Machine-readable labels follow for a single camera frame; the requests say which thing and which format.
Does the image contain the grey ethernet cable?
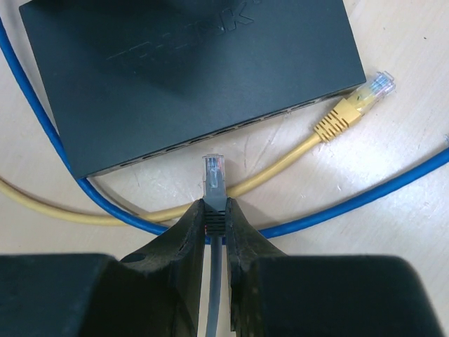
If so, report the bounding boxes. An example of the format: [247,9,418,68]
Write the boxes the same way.
[201,152,228,337]

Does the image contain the blue ethernet cable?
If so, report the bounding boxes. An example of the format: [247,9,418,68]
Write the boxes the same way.
[0,17,449,239]

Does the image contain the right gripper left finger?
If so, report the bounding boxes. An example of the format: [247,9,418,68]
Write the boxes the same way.
[1,200,205,336]

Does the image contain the yellow ethernet cable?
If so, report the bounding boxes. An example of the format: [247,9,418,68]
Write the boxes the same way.
[0,70,397,227]

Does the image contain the black network switch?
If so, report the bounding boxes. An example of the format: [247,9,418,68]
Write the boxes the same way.
[19,1,366,178]

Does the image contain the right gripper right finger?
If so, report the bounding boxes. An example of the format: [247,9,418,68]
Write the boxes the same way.
[225,199,443,336]

